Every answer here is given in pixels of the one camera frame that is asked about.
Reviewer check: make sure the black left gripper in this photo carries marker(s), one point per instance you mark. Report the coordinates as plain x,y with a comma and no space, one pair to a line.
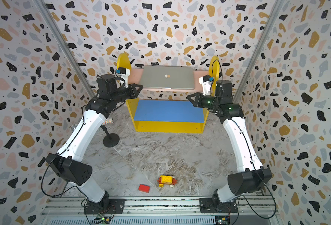
131,87

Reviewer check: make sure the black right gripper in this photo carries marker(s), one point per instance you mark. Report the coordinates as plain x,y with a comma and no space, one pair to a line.
198,102

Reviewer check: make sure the silver laptop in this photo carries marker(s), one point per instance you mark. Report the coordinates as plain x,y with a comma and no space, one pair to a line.
167,77

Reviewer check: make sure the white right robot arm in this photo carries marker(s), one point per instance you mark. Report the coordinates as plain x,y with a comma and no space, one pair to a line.
251,176

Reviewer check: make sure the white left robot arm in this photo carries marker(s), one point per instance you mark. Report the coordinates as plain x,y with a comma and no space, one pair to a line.
67,162

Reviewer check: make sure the yellow shelf unit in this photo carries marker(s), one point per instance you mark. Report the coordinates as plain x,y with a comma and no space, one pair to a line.
168,115

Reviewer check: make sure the glitter microphone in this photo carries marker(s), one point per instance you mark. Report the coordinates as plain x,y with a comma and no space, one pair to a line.
108,121

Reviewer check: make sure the black microphone stand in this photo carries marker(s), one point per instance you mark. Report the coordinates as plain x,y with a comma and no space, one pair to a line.
110,140

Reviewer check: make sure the yellow red toy car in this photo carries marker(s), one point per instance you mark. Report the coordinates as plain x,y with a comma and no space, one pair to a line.
167,180

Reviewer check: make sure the red toy block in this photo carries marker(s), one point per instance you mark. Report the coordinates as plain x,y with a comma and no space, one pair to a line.
144,188

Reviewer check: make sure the right green circuit board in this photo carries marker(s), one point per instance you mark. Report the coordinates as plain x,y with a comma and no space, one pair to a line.
222,220

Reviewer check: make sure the green circuit board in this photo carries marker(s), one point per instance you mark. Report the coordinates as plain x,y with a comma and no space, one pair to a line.
222,220
101,220

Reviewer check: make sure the left green circuit board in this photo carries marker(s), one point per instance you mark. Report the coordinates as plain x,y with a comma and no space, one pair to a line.
101,220

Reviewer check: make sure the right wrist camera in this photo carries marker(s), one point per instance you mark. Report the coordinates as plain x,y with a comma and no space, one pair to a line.
206,82

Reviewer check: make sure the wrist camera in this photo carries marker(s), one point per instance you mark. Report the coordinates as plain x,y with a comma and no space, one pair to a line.
206,82
124,73

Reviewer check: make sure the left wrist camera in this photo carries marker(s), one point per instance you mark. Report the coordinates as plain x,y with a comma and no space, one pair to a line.
124,73

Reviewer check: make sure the right aluminium corner post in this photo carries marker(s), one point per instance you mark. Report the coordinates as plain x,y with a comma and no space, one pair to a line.
266,31

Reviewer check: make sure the aluminium corner post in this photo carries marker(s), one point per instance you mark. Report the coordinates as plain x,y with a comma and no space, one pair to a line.
266,31
42,8

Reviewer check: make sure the left aluminium corner post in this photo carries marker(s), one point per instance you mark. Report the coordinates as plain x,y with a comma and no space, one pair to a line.
42,8

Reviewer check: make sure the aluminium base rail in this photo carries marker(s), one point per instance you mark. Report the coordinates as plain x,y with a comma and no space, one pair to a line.
252,210

